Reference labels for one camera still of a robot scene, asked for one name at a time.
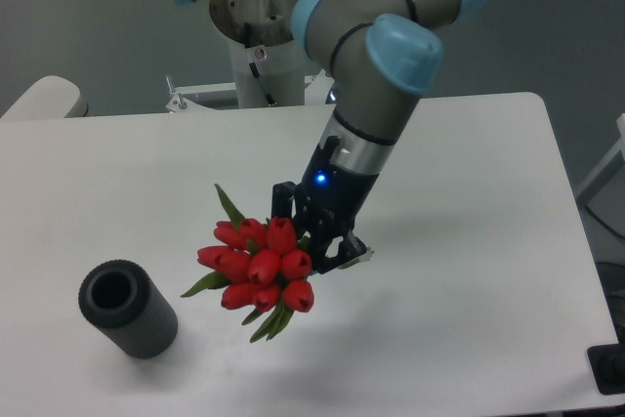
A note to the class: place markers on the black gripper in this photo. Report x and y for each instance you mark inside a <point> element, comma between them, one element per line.
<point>327,201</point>

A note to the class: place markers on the dark grey ribbed vase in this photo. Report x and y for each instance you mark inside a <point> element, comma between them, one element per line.
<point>119,298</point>

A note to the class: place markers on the black device at table edge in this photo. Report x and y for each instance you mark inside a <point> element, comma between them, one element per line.
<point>607,363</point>

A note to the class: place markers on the white furniture at right edge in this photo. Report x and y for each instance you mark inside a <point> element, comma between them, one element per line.
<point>608,166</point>

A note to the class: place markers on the white chair armrest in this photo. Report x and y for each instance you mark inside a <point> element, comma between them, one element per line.
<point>51,97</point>

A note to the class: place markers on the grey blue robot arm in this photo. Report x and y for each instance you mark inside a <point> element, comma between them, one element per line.
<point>382,54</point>

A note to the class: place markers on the red tulip bouquet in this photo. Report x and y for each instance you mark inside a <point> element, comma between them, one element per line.
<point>265,265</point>

